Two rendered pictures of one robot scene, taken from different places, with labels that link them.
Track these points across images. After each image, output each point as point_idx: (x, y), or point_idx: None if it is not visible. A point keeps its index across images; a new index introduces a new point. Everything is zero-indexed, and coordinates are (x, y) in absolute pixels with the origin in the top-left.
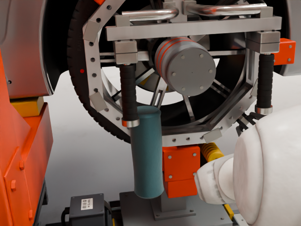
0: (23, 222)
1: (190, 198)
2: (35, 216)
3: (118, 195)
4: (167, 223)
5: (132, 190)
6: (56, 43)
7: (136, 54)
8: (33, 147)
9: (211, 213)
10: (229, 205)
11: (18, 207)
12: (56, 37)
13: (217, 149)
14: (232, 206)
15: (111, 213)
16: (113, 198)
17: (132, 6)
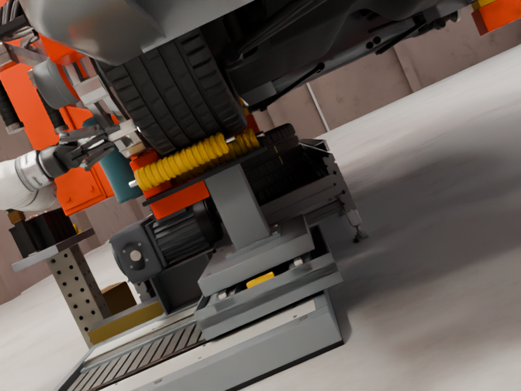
0: (71, 188)
1: (267, 243)
2: (263, 213)
3: (436, 234)
4: (221, 257)
5: (453, 233)
6: (240, 19)
7: (30, 80)
8: None
9: (224, 265)
10: (405, 309)
11: (61, 178)
12: (239, 12)
13: (142, 167)
14: (398, 313)
15: (202, 221)
16: (425, 237)
17: None
